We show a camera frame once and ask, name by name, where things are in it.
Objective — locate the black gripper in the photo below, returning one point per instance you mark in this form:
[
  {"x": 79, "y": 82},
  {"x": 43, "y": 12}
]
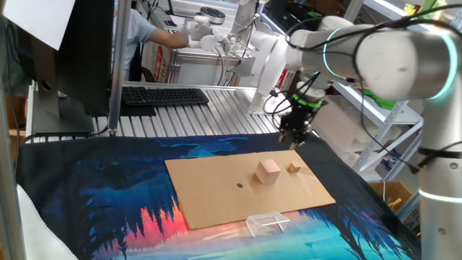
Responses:
[{"x": 299, "y": 121}]

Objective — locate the small wooden block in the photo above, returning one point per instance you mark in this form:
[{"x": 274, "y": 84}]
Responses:
[{"x": 294, "y": 167}]

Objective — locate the large wooden block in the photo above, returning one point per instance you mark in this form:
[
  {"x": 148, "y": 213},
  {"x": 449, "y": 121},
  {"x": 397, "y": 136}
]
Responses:
[{"x": 269, "y": 171}]

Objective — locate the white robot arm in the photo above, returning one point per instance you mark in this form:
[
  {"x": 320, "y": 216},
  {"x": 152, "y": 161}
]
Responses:
[{"x": 269, "y": 61}]

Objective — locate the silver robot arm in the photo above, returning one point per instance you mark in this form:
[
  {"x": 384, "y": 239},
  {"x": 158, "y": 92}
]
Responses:
[{"x": 397, "y": 61}]

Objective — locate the person forearm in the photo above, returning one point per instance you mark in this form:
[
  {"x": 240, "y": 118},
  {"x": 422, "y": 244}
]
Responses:
[{"x": 167, "y": 39}]

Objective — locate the white foam packaging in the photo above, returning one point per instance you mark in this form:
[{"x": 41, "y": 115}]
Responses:
[{"x": 339, "y": 126}]

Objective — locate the white mesh basket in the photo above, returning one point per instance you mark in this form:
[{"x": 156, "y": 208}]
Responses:
[{"x": 267, "y": 222}]

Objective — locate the brown cardboard sheet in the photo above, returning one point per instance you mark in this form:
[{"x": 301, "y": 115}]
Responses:
[{"x": 216, "y": 195}]

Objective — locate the white metal shelf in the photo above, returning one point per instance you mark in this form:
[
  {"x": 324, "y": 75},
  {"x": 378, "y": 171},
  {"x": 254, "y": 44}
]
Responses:
[{"x": 382, "y": 112}]

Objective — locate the open cardboard box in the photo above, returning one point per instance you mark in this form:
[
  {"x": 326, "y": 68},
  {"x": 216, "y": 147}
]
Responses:
[{"x": 393, "y": 191}]

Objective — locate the black keyboard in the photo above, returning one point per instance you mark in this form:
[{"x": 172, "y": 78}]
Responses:
[{"x": 164, "y": 96}]

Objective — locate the round grey black device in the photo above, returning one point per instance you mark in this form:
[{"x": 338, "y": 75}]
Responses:
[{"x": 213, "y": 15}]

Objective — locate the red and white box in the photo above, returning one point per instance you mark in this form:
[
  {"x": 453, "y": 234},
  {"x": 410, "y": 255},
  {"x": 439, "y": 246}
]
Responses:
[{"x": 159, "y": 63}]

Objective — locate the person torso in blue shirt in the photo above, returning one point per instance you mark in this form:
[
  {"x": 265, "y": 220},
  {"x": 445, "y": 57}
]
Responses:
[{"x": 135, "y": 36}]

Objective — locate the printed forest landscape mat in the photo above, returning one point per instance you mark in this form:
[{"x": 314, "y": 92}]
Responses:
[{"x": 90, "y": 180}]

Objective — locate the black monitor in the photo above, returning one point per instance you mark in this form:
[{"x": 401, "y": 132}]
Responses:
[{"x": 83, "y": 54}]

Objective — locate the white paper sheet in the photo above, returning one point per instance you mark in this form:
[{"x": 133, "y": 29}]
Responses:
[{"x": 39, "y": 21}]

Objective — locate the aluminium frame post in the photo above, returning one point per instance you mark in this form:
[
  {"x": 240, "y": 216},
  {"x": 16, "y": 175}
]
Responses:
[{"x": 119, "y": 72}]

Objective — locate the aluminium frame bar with bracket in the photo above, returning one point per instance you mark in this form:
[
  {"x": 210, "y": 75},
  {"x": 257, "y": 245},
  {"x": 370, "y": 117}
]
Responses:
[{"x": 9, "y": 180}]

